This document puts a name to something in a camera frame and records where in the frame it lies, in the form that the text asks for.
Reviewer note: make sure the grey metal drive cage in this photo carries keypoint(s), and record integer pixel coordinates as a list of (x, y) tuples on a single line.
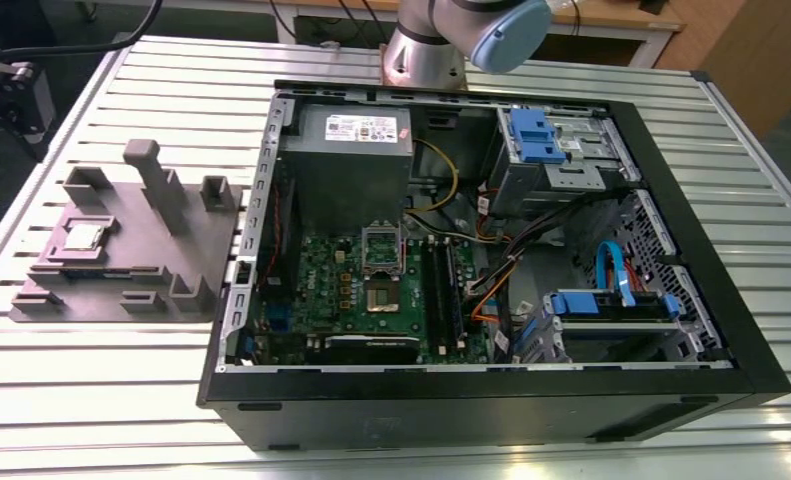
[(571, 176)]

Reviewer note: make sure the grey metal disk bay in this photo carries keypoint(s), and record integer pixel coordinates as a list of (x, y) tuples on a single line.
[(695, 345)]

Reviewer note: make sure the black graphics card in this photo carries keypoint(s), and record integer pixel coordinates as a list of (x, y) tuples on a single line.
[(368, 347)]

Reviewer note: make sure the CPU socket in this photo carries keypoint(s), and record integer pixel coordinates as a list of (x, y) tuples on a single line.
[(383, 297)]

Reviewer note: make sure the green motherboard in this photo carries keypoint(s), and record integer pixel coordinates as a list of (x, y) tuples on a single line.
[(324, 265)]

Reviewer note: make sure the wooden desk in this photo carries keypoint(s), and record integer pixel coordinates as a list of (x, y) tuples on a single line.
[(625, 22)]

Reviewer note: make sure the RAM stick with label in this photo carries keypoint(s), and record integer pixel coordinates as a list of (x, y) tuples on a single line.
[(102, 274)]

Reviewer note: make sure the grey parts rack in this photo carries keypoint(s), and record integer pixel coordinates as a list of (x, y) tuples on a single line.
[(142, 250)]

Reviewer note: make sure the black PC case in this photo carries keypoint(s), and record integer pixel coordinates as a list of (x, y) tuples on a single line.
[(435, 395)]

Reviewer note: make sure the grey power supply unit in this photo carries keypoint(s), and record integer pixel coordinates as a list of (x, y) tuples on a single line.
[(348, 175)]

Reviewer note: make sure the blue drive carrier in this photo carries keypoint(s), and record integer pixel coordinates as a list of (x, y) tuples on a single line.
[(531, 135)]

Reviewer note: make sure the silver CPU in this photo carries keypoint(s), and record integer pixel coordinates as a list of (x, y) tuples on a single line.
[(84, 237)]

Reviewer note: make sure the hard disk in blue carrier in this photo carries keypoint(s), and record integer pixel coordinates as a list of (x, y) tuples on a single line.
[(577, 304)]

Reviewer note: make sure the wooden cabinet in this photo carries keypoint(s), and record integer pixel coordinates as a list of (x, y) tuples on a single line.
[(762, 60)]

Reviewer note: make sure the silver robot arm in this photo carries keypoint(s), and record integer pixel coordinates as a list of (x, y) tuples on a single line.
[(422, 60)]

